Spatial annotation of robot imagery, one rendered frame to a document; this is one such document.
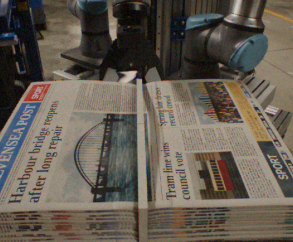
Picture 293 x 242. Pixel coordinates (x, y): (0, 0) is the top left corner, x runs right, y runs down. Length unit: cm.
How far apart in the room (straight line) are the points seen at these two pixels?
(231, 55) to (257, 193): 60
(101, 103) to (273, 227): 29
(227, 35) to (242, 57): 8
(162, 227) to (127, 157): 9
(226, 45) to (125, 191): 65
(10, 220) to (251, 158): 27
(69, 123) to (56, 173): 10
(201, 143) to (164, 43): 84
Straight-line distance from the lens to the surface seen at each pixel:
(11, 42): 201
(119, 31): 52
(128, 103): 48
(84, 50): 133
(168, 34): 121
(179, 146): 39
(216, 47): 94
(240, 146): 40
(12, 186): 37
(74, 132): 42
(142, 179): 34
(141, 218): 33
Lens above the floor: 130
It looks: 33 degrees down
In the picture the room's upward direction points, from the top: straight up
